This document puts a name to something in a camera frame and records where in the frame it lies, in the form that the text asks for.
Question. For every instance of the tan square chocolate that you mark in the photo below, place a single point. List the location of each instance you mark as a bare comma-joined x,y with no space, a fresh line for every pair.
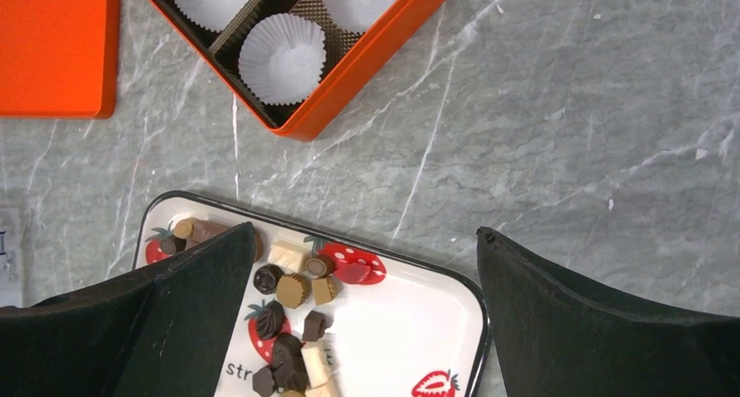
324,290

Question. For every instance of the dark leaf chocolate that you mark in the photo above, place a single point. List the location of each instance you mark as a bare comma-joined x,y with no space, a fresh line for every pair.
270,321

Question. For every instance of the tan fluted chocolate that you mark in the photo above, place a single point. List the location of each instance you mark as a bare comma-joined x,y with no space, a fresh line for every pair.
293,290

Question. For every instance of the orange chocolate box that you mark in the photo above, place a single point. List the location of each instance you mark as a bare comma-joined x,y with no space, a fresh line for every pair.
352,58

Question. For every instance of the clear plastic screw box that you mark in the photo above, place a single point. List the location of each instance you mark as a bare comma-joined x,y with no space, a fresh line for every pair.
12,258

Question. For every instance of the brown bar chocolate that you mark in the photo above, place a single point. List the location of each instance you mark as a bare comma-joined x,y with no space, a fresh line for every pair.
202,230

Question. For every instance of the orange box lid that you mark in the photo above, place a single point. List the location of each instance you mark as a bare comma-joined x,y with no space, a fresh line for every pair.
59,58

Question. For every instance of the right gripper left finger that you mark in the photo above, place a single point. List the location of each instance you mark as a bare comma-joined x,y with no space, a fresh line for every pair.
161,330

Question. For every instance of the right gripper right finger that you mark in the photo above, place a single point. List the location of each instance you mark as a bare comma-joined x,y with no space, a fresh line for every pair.
559,333

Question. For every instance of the white strawberry tray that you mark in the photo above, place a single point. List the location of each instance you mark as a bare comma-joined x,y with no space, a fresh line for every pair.
412,329

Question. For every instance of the dark round chocolate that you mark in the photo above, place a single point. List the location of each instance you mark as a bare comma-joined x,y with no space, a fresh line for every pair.
266,278

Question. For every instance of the white block chocolate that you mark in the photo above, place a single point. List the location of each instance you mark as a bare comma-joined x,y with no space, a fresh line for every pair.
288,256

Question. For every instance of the brown oval chocolate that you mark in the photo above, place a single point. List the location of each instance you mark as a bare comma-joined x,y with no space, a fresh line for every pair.
258,245

